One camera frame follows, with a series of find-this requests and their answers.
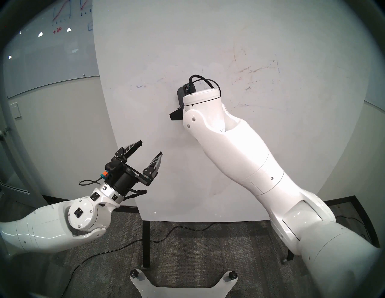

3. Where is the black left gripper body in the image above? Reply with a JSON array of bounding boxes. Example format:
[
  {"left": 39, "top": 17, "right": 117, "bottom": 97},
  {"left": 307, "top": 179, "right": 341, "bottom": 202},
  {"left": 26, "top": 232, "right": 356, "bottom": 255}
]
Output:
[{"left": 113, "top": 164, "right": 149, "bottom": 200}]

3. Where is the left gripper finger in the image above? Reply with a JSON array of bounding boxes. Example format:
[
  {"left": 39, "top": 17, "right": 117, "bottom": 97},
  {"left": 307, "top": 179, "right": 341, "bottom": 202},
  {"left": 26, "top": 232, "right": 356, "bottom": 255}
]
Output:
[
  {"left": 142, "top": 152, "right": 163, "bottom": 184},
  {"left": 113, "top": 140, "right": 142, "bottom": 164}
]

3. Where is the grey whiteboard eraser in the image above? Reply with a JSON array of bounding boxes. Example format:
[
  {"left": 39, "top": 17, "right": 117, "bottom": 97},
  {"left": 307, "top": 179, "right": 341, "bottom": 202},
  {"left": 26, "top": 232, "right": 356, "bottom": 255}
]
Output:
[{"left": 176, "top": 85, "right": 188, "bottom": 110}]

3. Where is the large white freestanding whiteboard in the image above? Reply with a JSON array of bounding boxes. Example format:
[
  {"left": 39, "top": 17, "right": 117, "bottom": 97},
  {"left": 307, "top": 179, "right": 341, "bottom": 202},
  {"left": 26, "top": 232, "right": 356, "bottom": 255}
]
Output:
[{"left": 92, "top": 0, "right": 376, "bottom": 223}]

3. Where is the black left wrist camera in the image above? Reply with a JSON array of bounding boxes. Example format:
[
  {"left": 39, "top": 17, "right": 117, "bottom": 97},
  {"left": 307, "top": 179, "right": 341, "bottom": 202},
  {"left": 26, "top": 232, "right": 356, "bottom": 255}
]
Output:
[{"left": 104, "top": 159, "right": 124, "bottom": 181}]

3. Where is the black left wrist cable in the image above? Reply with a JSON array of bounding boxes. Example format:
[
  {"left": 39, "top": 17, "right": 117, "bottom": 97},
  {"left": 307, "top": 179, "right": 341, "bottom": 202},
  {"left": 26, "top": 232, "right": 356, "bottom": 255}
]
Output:
[{"left": 79, "top": 177, "right": 104, "bottom": 187}]

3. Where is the black wall baseboard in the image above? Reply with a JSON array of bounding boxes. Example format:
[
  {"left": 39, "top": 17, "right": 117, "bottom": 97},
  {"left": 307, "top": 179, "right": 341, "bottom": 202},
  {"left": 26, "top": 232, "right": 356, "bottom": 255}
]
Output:
[
  {"left": 325, "top": 195, "right": 379, "bottom": 247},
  {"left": 42, "top": 195, "right": 139, "bottom": 212}
]

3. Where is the long black floor cable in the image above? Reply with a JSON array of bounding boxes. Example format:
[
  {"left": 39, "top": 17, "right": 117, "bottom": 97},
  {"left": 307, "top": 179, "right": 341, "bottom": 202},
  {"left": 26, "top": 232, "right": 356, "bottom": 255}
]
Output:
[{"left": 54, "top": 222, "right": 214, "bottom": 298}]

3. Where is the glass door with grey frame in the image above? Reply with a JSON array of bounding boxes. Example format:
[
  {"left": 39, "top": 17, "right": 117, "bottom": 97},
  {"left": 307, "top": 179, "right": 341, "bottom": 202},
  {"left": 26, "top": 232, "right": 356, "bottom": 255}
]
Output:
[{"left": 0, "top": 75, "right": 45, "bottom": 208}]

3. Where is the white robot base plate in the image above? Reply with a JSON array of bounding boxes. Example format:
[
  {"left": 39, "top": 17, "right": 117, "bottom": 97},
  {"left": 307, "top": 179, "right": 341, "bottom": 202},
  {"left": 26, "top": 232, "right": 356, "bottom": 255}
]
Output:
[{"left": 129, "top": 269, "right": 239, "bottom": 298}]

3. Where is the wall glass board with graphs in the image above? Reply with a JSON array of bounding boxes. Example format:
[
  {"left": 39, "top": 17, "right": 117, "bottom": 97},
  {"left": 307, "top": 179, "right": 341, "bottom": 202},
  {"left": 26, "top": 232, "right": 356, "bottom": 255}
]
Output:
[{"left": 0, "top": 0, "right": 100, "bottom": 98}]

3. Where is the thin black floor cable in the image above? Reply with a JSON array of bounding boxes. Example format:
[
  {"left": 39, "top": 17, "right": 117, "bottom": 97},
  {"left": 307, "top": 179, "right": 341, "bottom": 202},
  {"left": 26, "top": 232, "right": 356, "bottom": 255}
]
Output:
[{"left": 335, "top": 215, "right": 372, "bottom": 241}]

